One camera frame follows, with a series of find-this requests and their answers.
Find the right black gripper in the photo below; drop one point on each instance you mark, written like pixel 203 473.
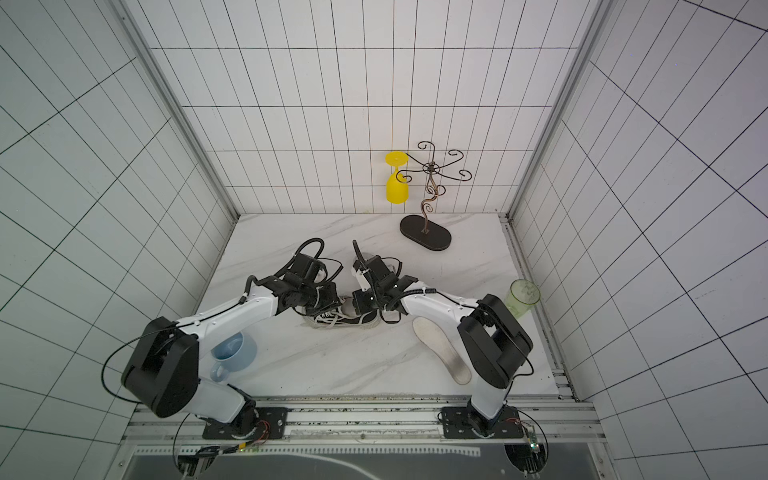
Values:
pixel 366 301

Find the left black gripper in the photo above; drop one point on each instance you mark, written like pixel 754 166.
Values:
pixel 331 300

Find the black white sneaker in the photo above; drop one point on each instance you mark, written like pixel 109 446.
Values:
pixel 339 316

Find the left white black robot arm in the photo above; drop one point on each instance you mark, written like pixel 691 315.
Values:
pixel 163 372

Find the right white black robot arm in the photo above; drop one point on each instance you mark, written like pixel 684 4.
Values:
pixel 492 339

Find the right white insole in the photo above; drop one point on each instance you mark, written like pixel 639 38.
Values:
pixel 434 338

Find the black metal glass rack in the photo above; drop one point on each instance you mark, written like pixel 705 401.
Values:
pixel 420 228

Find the light blue ceramic mug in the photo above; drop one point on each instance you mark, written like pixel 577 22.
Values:
pixel 232 355

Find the yellow plastic wine glass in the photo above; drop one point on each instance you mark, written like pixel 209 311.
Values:
pixel 397 191

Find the green transparent plastic cup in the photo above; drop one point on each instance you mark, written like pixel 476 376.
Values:
pixel 522 296

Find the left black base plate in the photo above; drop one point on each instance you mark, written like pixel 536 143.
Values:
pixel 253 424

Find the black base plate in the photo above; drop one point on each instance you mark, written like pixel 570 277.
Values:
pixel 253 424
pixel 466 424

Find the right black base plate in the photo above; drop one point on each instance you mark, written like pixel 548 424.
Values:
pixel 466 424

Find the aluminium rail frame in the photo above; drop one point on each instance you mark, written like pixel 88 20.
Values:
pixel 378 424

